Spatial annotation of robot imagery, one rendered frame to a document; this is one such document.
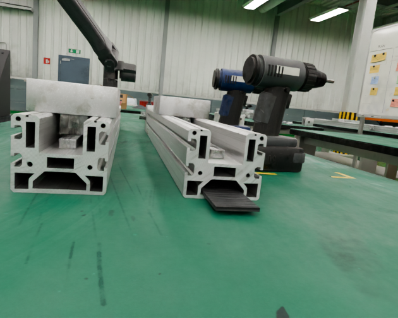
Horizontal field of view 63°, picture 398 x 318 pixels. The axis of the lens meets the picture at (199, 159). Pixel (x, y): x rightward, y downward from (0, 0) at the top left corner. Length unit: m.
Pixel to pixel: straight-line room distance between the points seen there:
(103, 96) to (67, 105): 0.05
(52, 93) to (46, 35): 12.10
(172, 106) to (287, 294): 0.54
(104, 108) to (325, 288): 0.33
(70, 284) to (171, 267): 0.07
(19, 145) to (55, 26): 12.18
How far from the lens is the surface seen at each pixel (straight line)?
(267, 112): 0.65
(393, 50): 4.18
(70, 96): 0.45
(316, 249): 0.31
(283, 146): 0.66
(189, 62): 12.52
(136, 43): 12.40
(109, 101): 0.45
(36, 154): 0.39
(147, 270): 0.23
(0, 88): 1.41
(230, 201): 0.37
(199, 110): 0.71
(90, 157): 0.38
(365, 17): 9.31
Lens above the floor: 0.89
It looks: 9 degrees down
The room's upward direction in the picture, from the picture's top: 6 degrees clockwise
